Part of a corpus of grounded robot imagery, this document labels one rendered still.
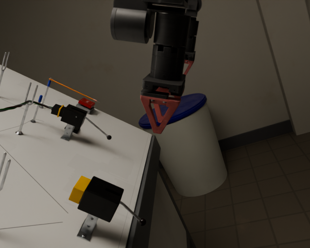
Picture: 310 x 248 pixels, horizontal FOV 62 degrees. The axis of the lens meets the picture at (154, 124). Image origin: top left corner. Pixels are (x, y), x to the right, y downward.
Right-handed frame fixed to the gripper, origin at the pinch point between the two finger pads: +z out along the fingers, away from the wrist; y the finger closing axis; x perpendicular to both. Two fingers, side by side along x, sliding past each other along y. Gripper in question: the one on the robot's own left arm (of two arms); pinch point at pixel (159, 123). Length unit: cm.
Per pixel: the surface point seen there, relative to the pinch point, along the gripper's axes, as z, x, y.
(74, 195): 10.3, -11.4, 12.5
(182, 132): 55, 2, -125
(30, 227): 16.1, -17.7, 15.9
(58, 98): 13, -44, -39
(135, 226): 22.1, -2.0, 4.3
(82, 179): 9.1, -11.4, 9.7
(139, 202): 22.6, -3.0, -3.7
